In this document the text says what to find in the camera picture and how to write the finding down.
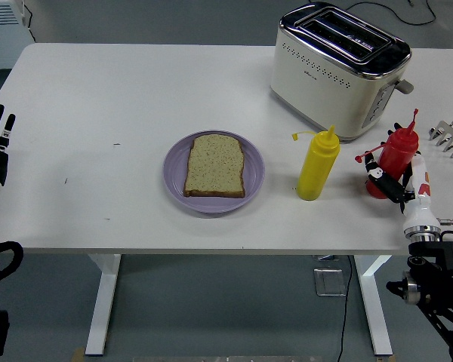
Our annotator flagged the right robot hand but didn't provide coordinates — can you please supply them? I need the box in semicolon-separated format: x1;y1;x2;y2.
363;122;442;233

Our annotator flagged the red squeeze bottle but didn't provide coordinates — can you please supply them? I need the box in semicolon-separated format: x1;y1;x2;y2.
354;109;420;200

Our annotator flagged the slice of bread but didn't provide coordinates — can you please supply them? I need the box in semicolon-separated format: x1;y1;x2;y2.
183;133;246;198

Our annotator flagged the yellow squeeze bottle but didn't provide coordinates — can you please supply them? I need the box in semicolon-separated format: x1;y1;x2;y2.
291;124;341;201

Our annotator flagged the white table leg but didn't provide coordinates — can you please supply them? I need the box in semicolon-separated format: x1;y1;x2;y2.
353;255;393;356
85;254;122;356

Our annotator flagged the clear floor plate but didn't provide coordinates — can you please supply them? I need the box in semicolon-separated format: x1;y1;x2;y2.
313;267;348;298

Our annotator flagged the white heater unit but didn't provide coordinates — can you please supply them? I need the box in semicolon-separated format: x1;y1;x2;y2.
0;0;35;71

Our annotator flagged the cream and chrome toaster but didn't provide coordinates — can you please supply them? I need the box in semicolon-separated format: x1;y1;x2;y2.
270;2;414;143

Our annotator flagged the purple plate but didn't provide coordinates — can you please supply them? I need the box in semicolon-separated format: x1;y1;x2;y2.
162;130;266;215

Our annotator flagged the black cable under table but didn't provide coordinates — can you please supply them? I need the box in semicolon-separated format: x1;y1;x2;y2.
335;255;354;362

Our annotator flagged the black heater cable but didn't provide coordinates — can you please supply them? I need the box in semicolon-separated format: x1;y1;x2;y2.
21;2;37;43

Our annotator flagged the black cable on floor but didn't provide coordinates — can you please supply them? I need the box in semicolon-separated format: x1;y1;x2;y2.
343;0;437;26

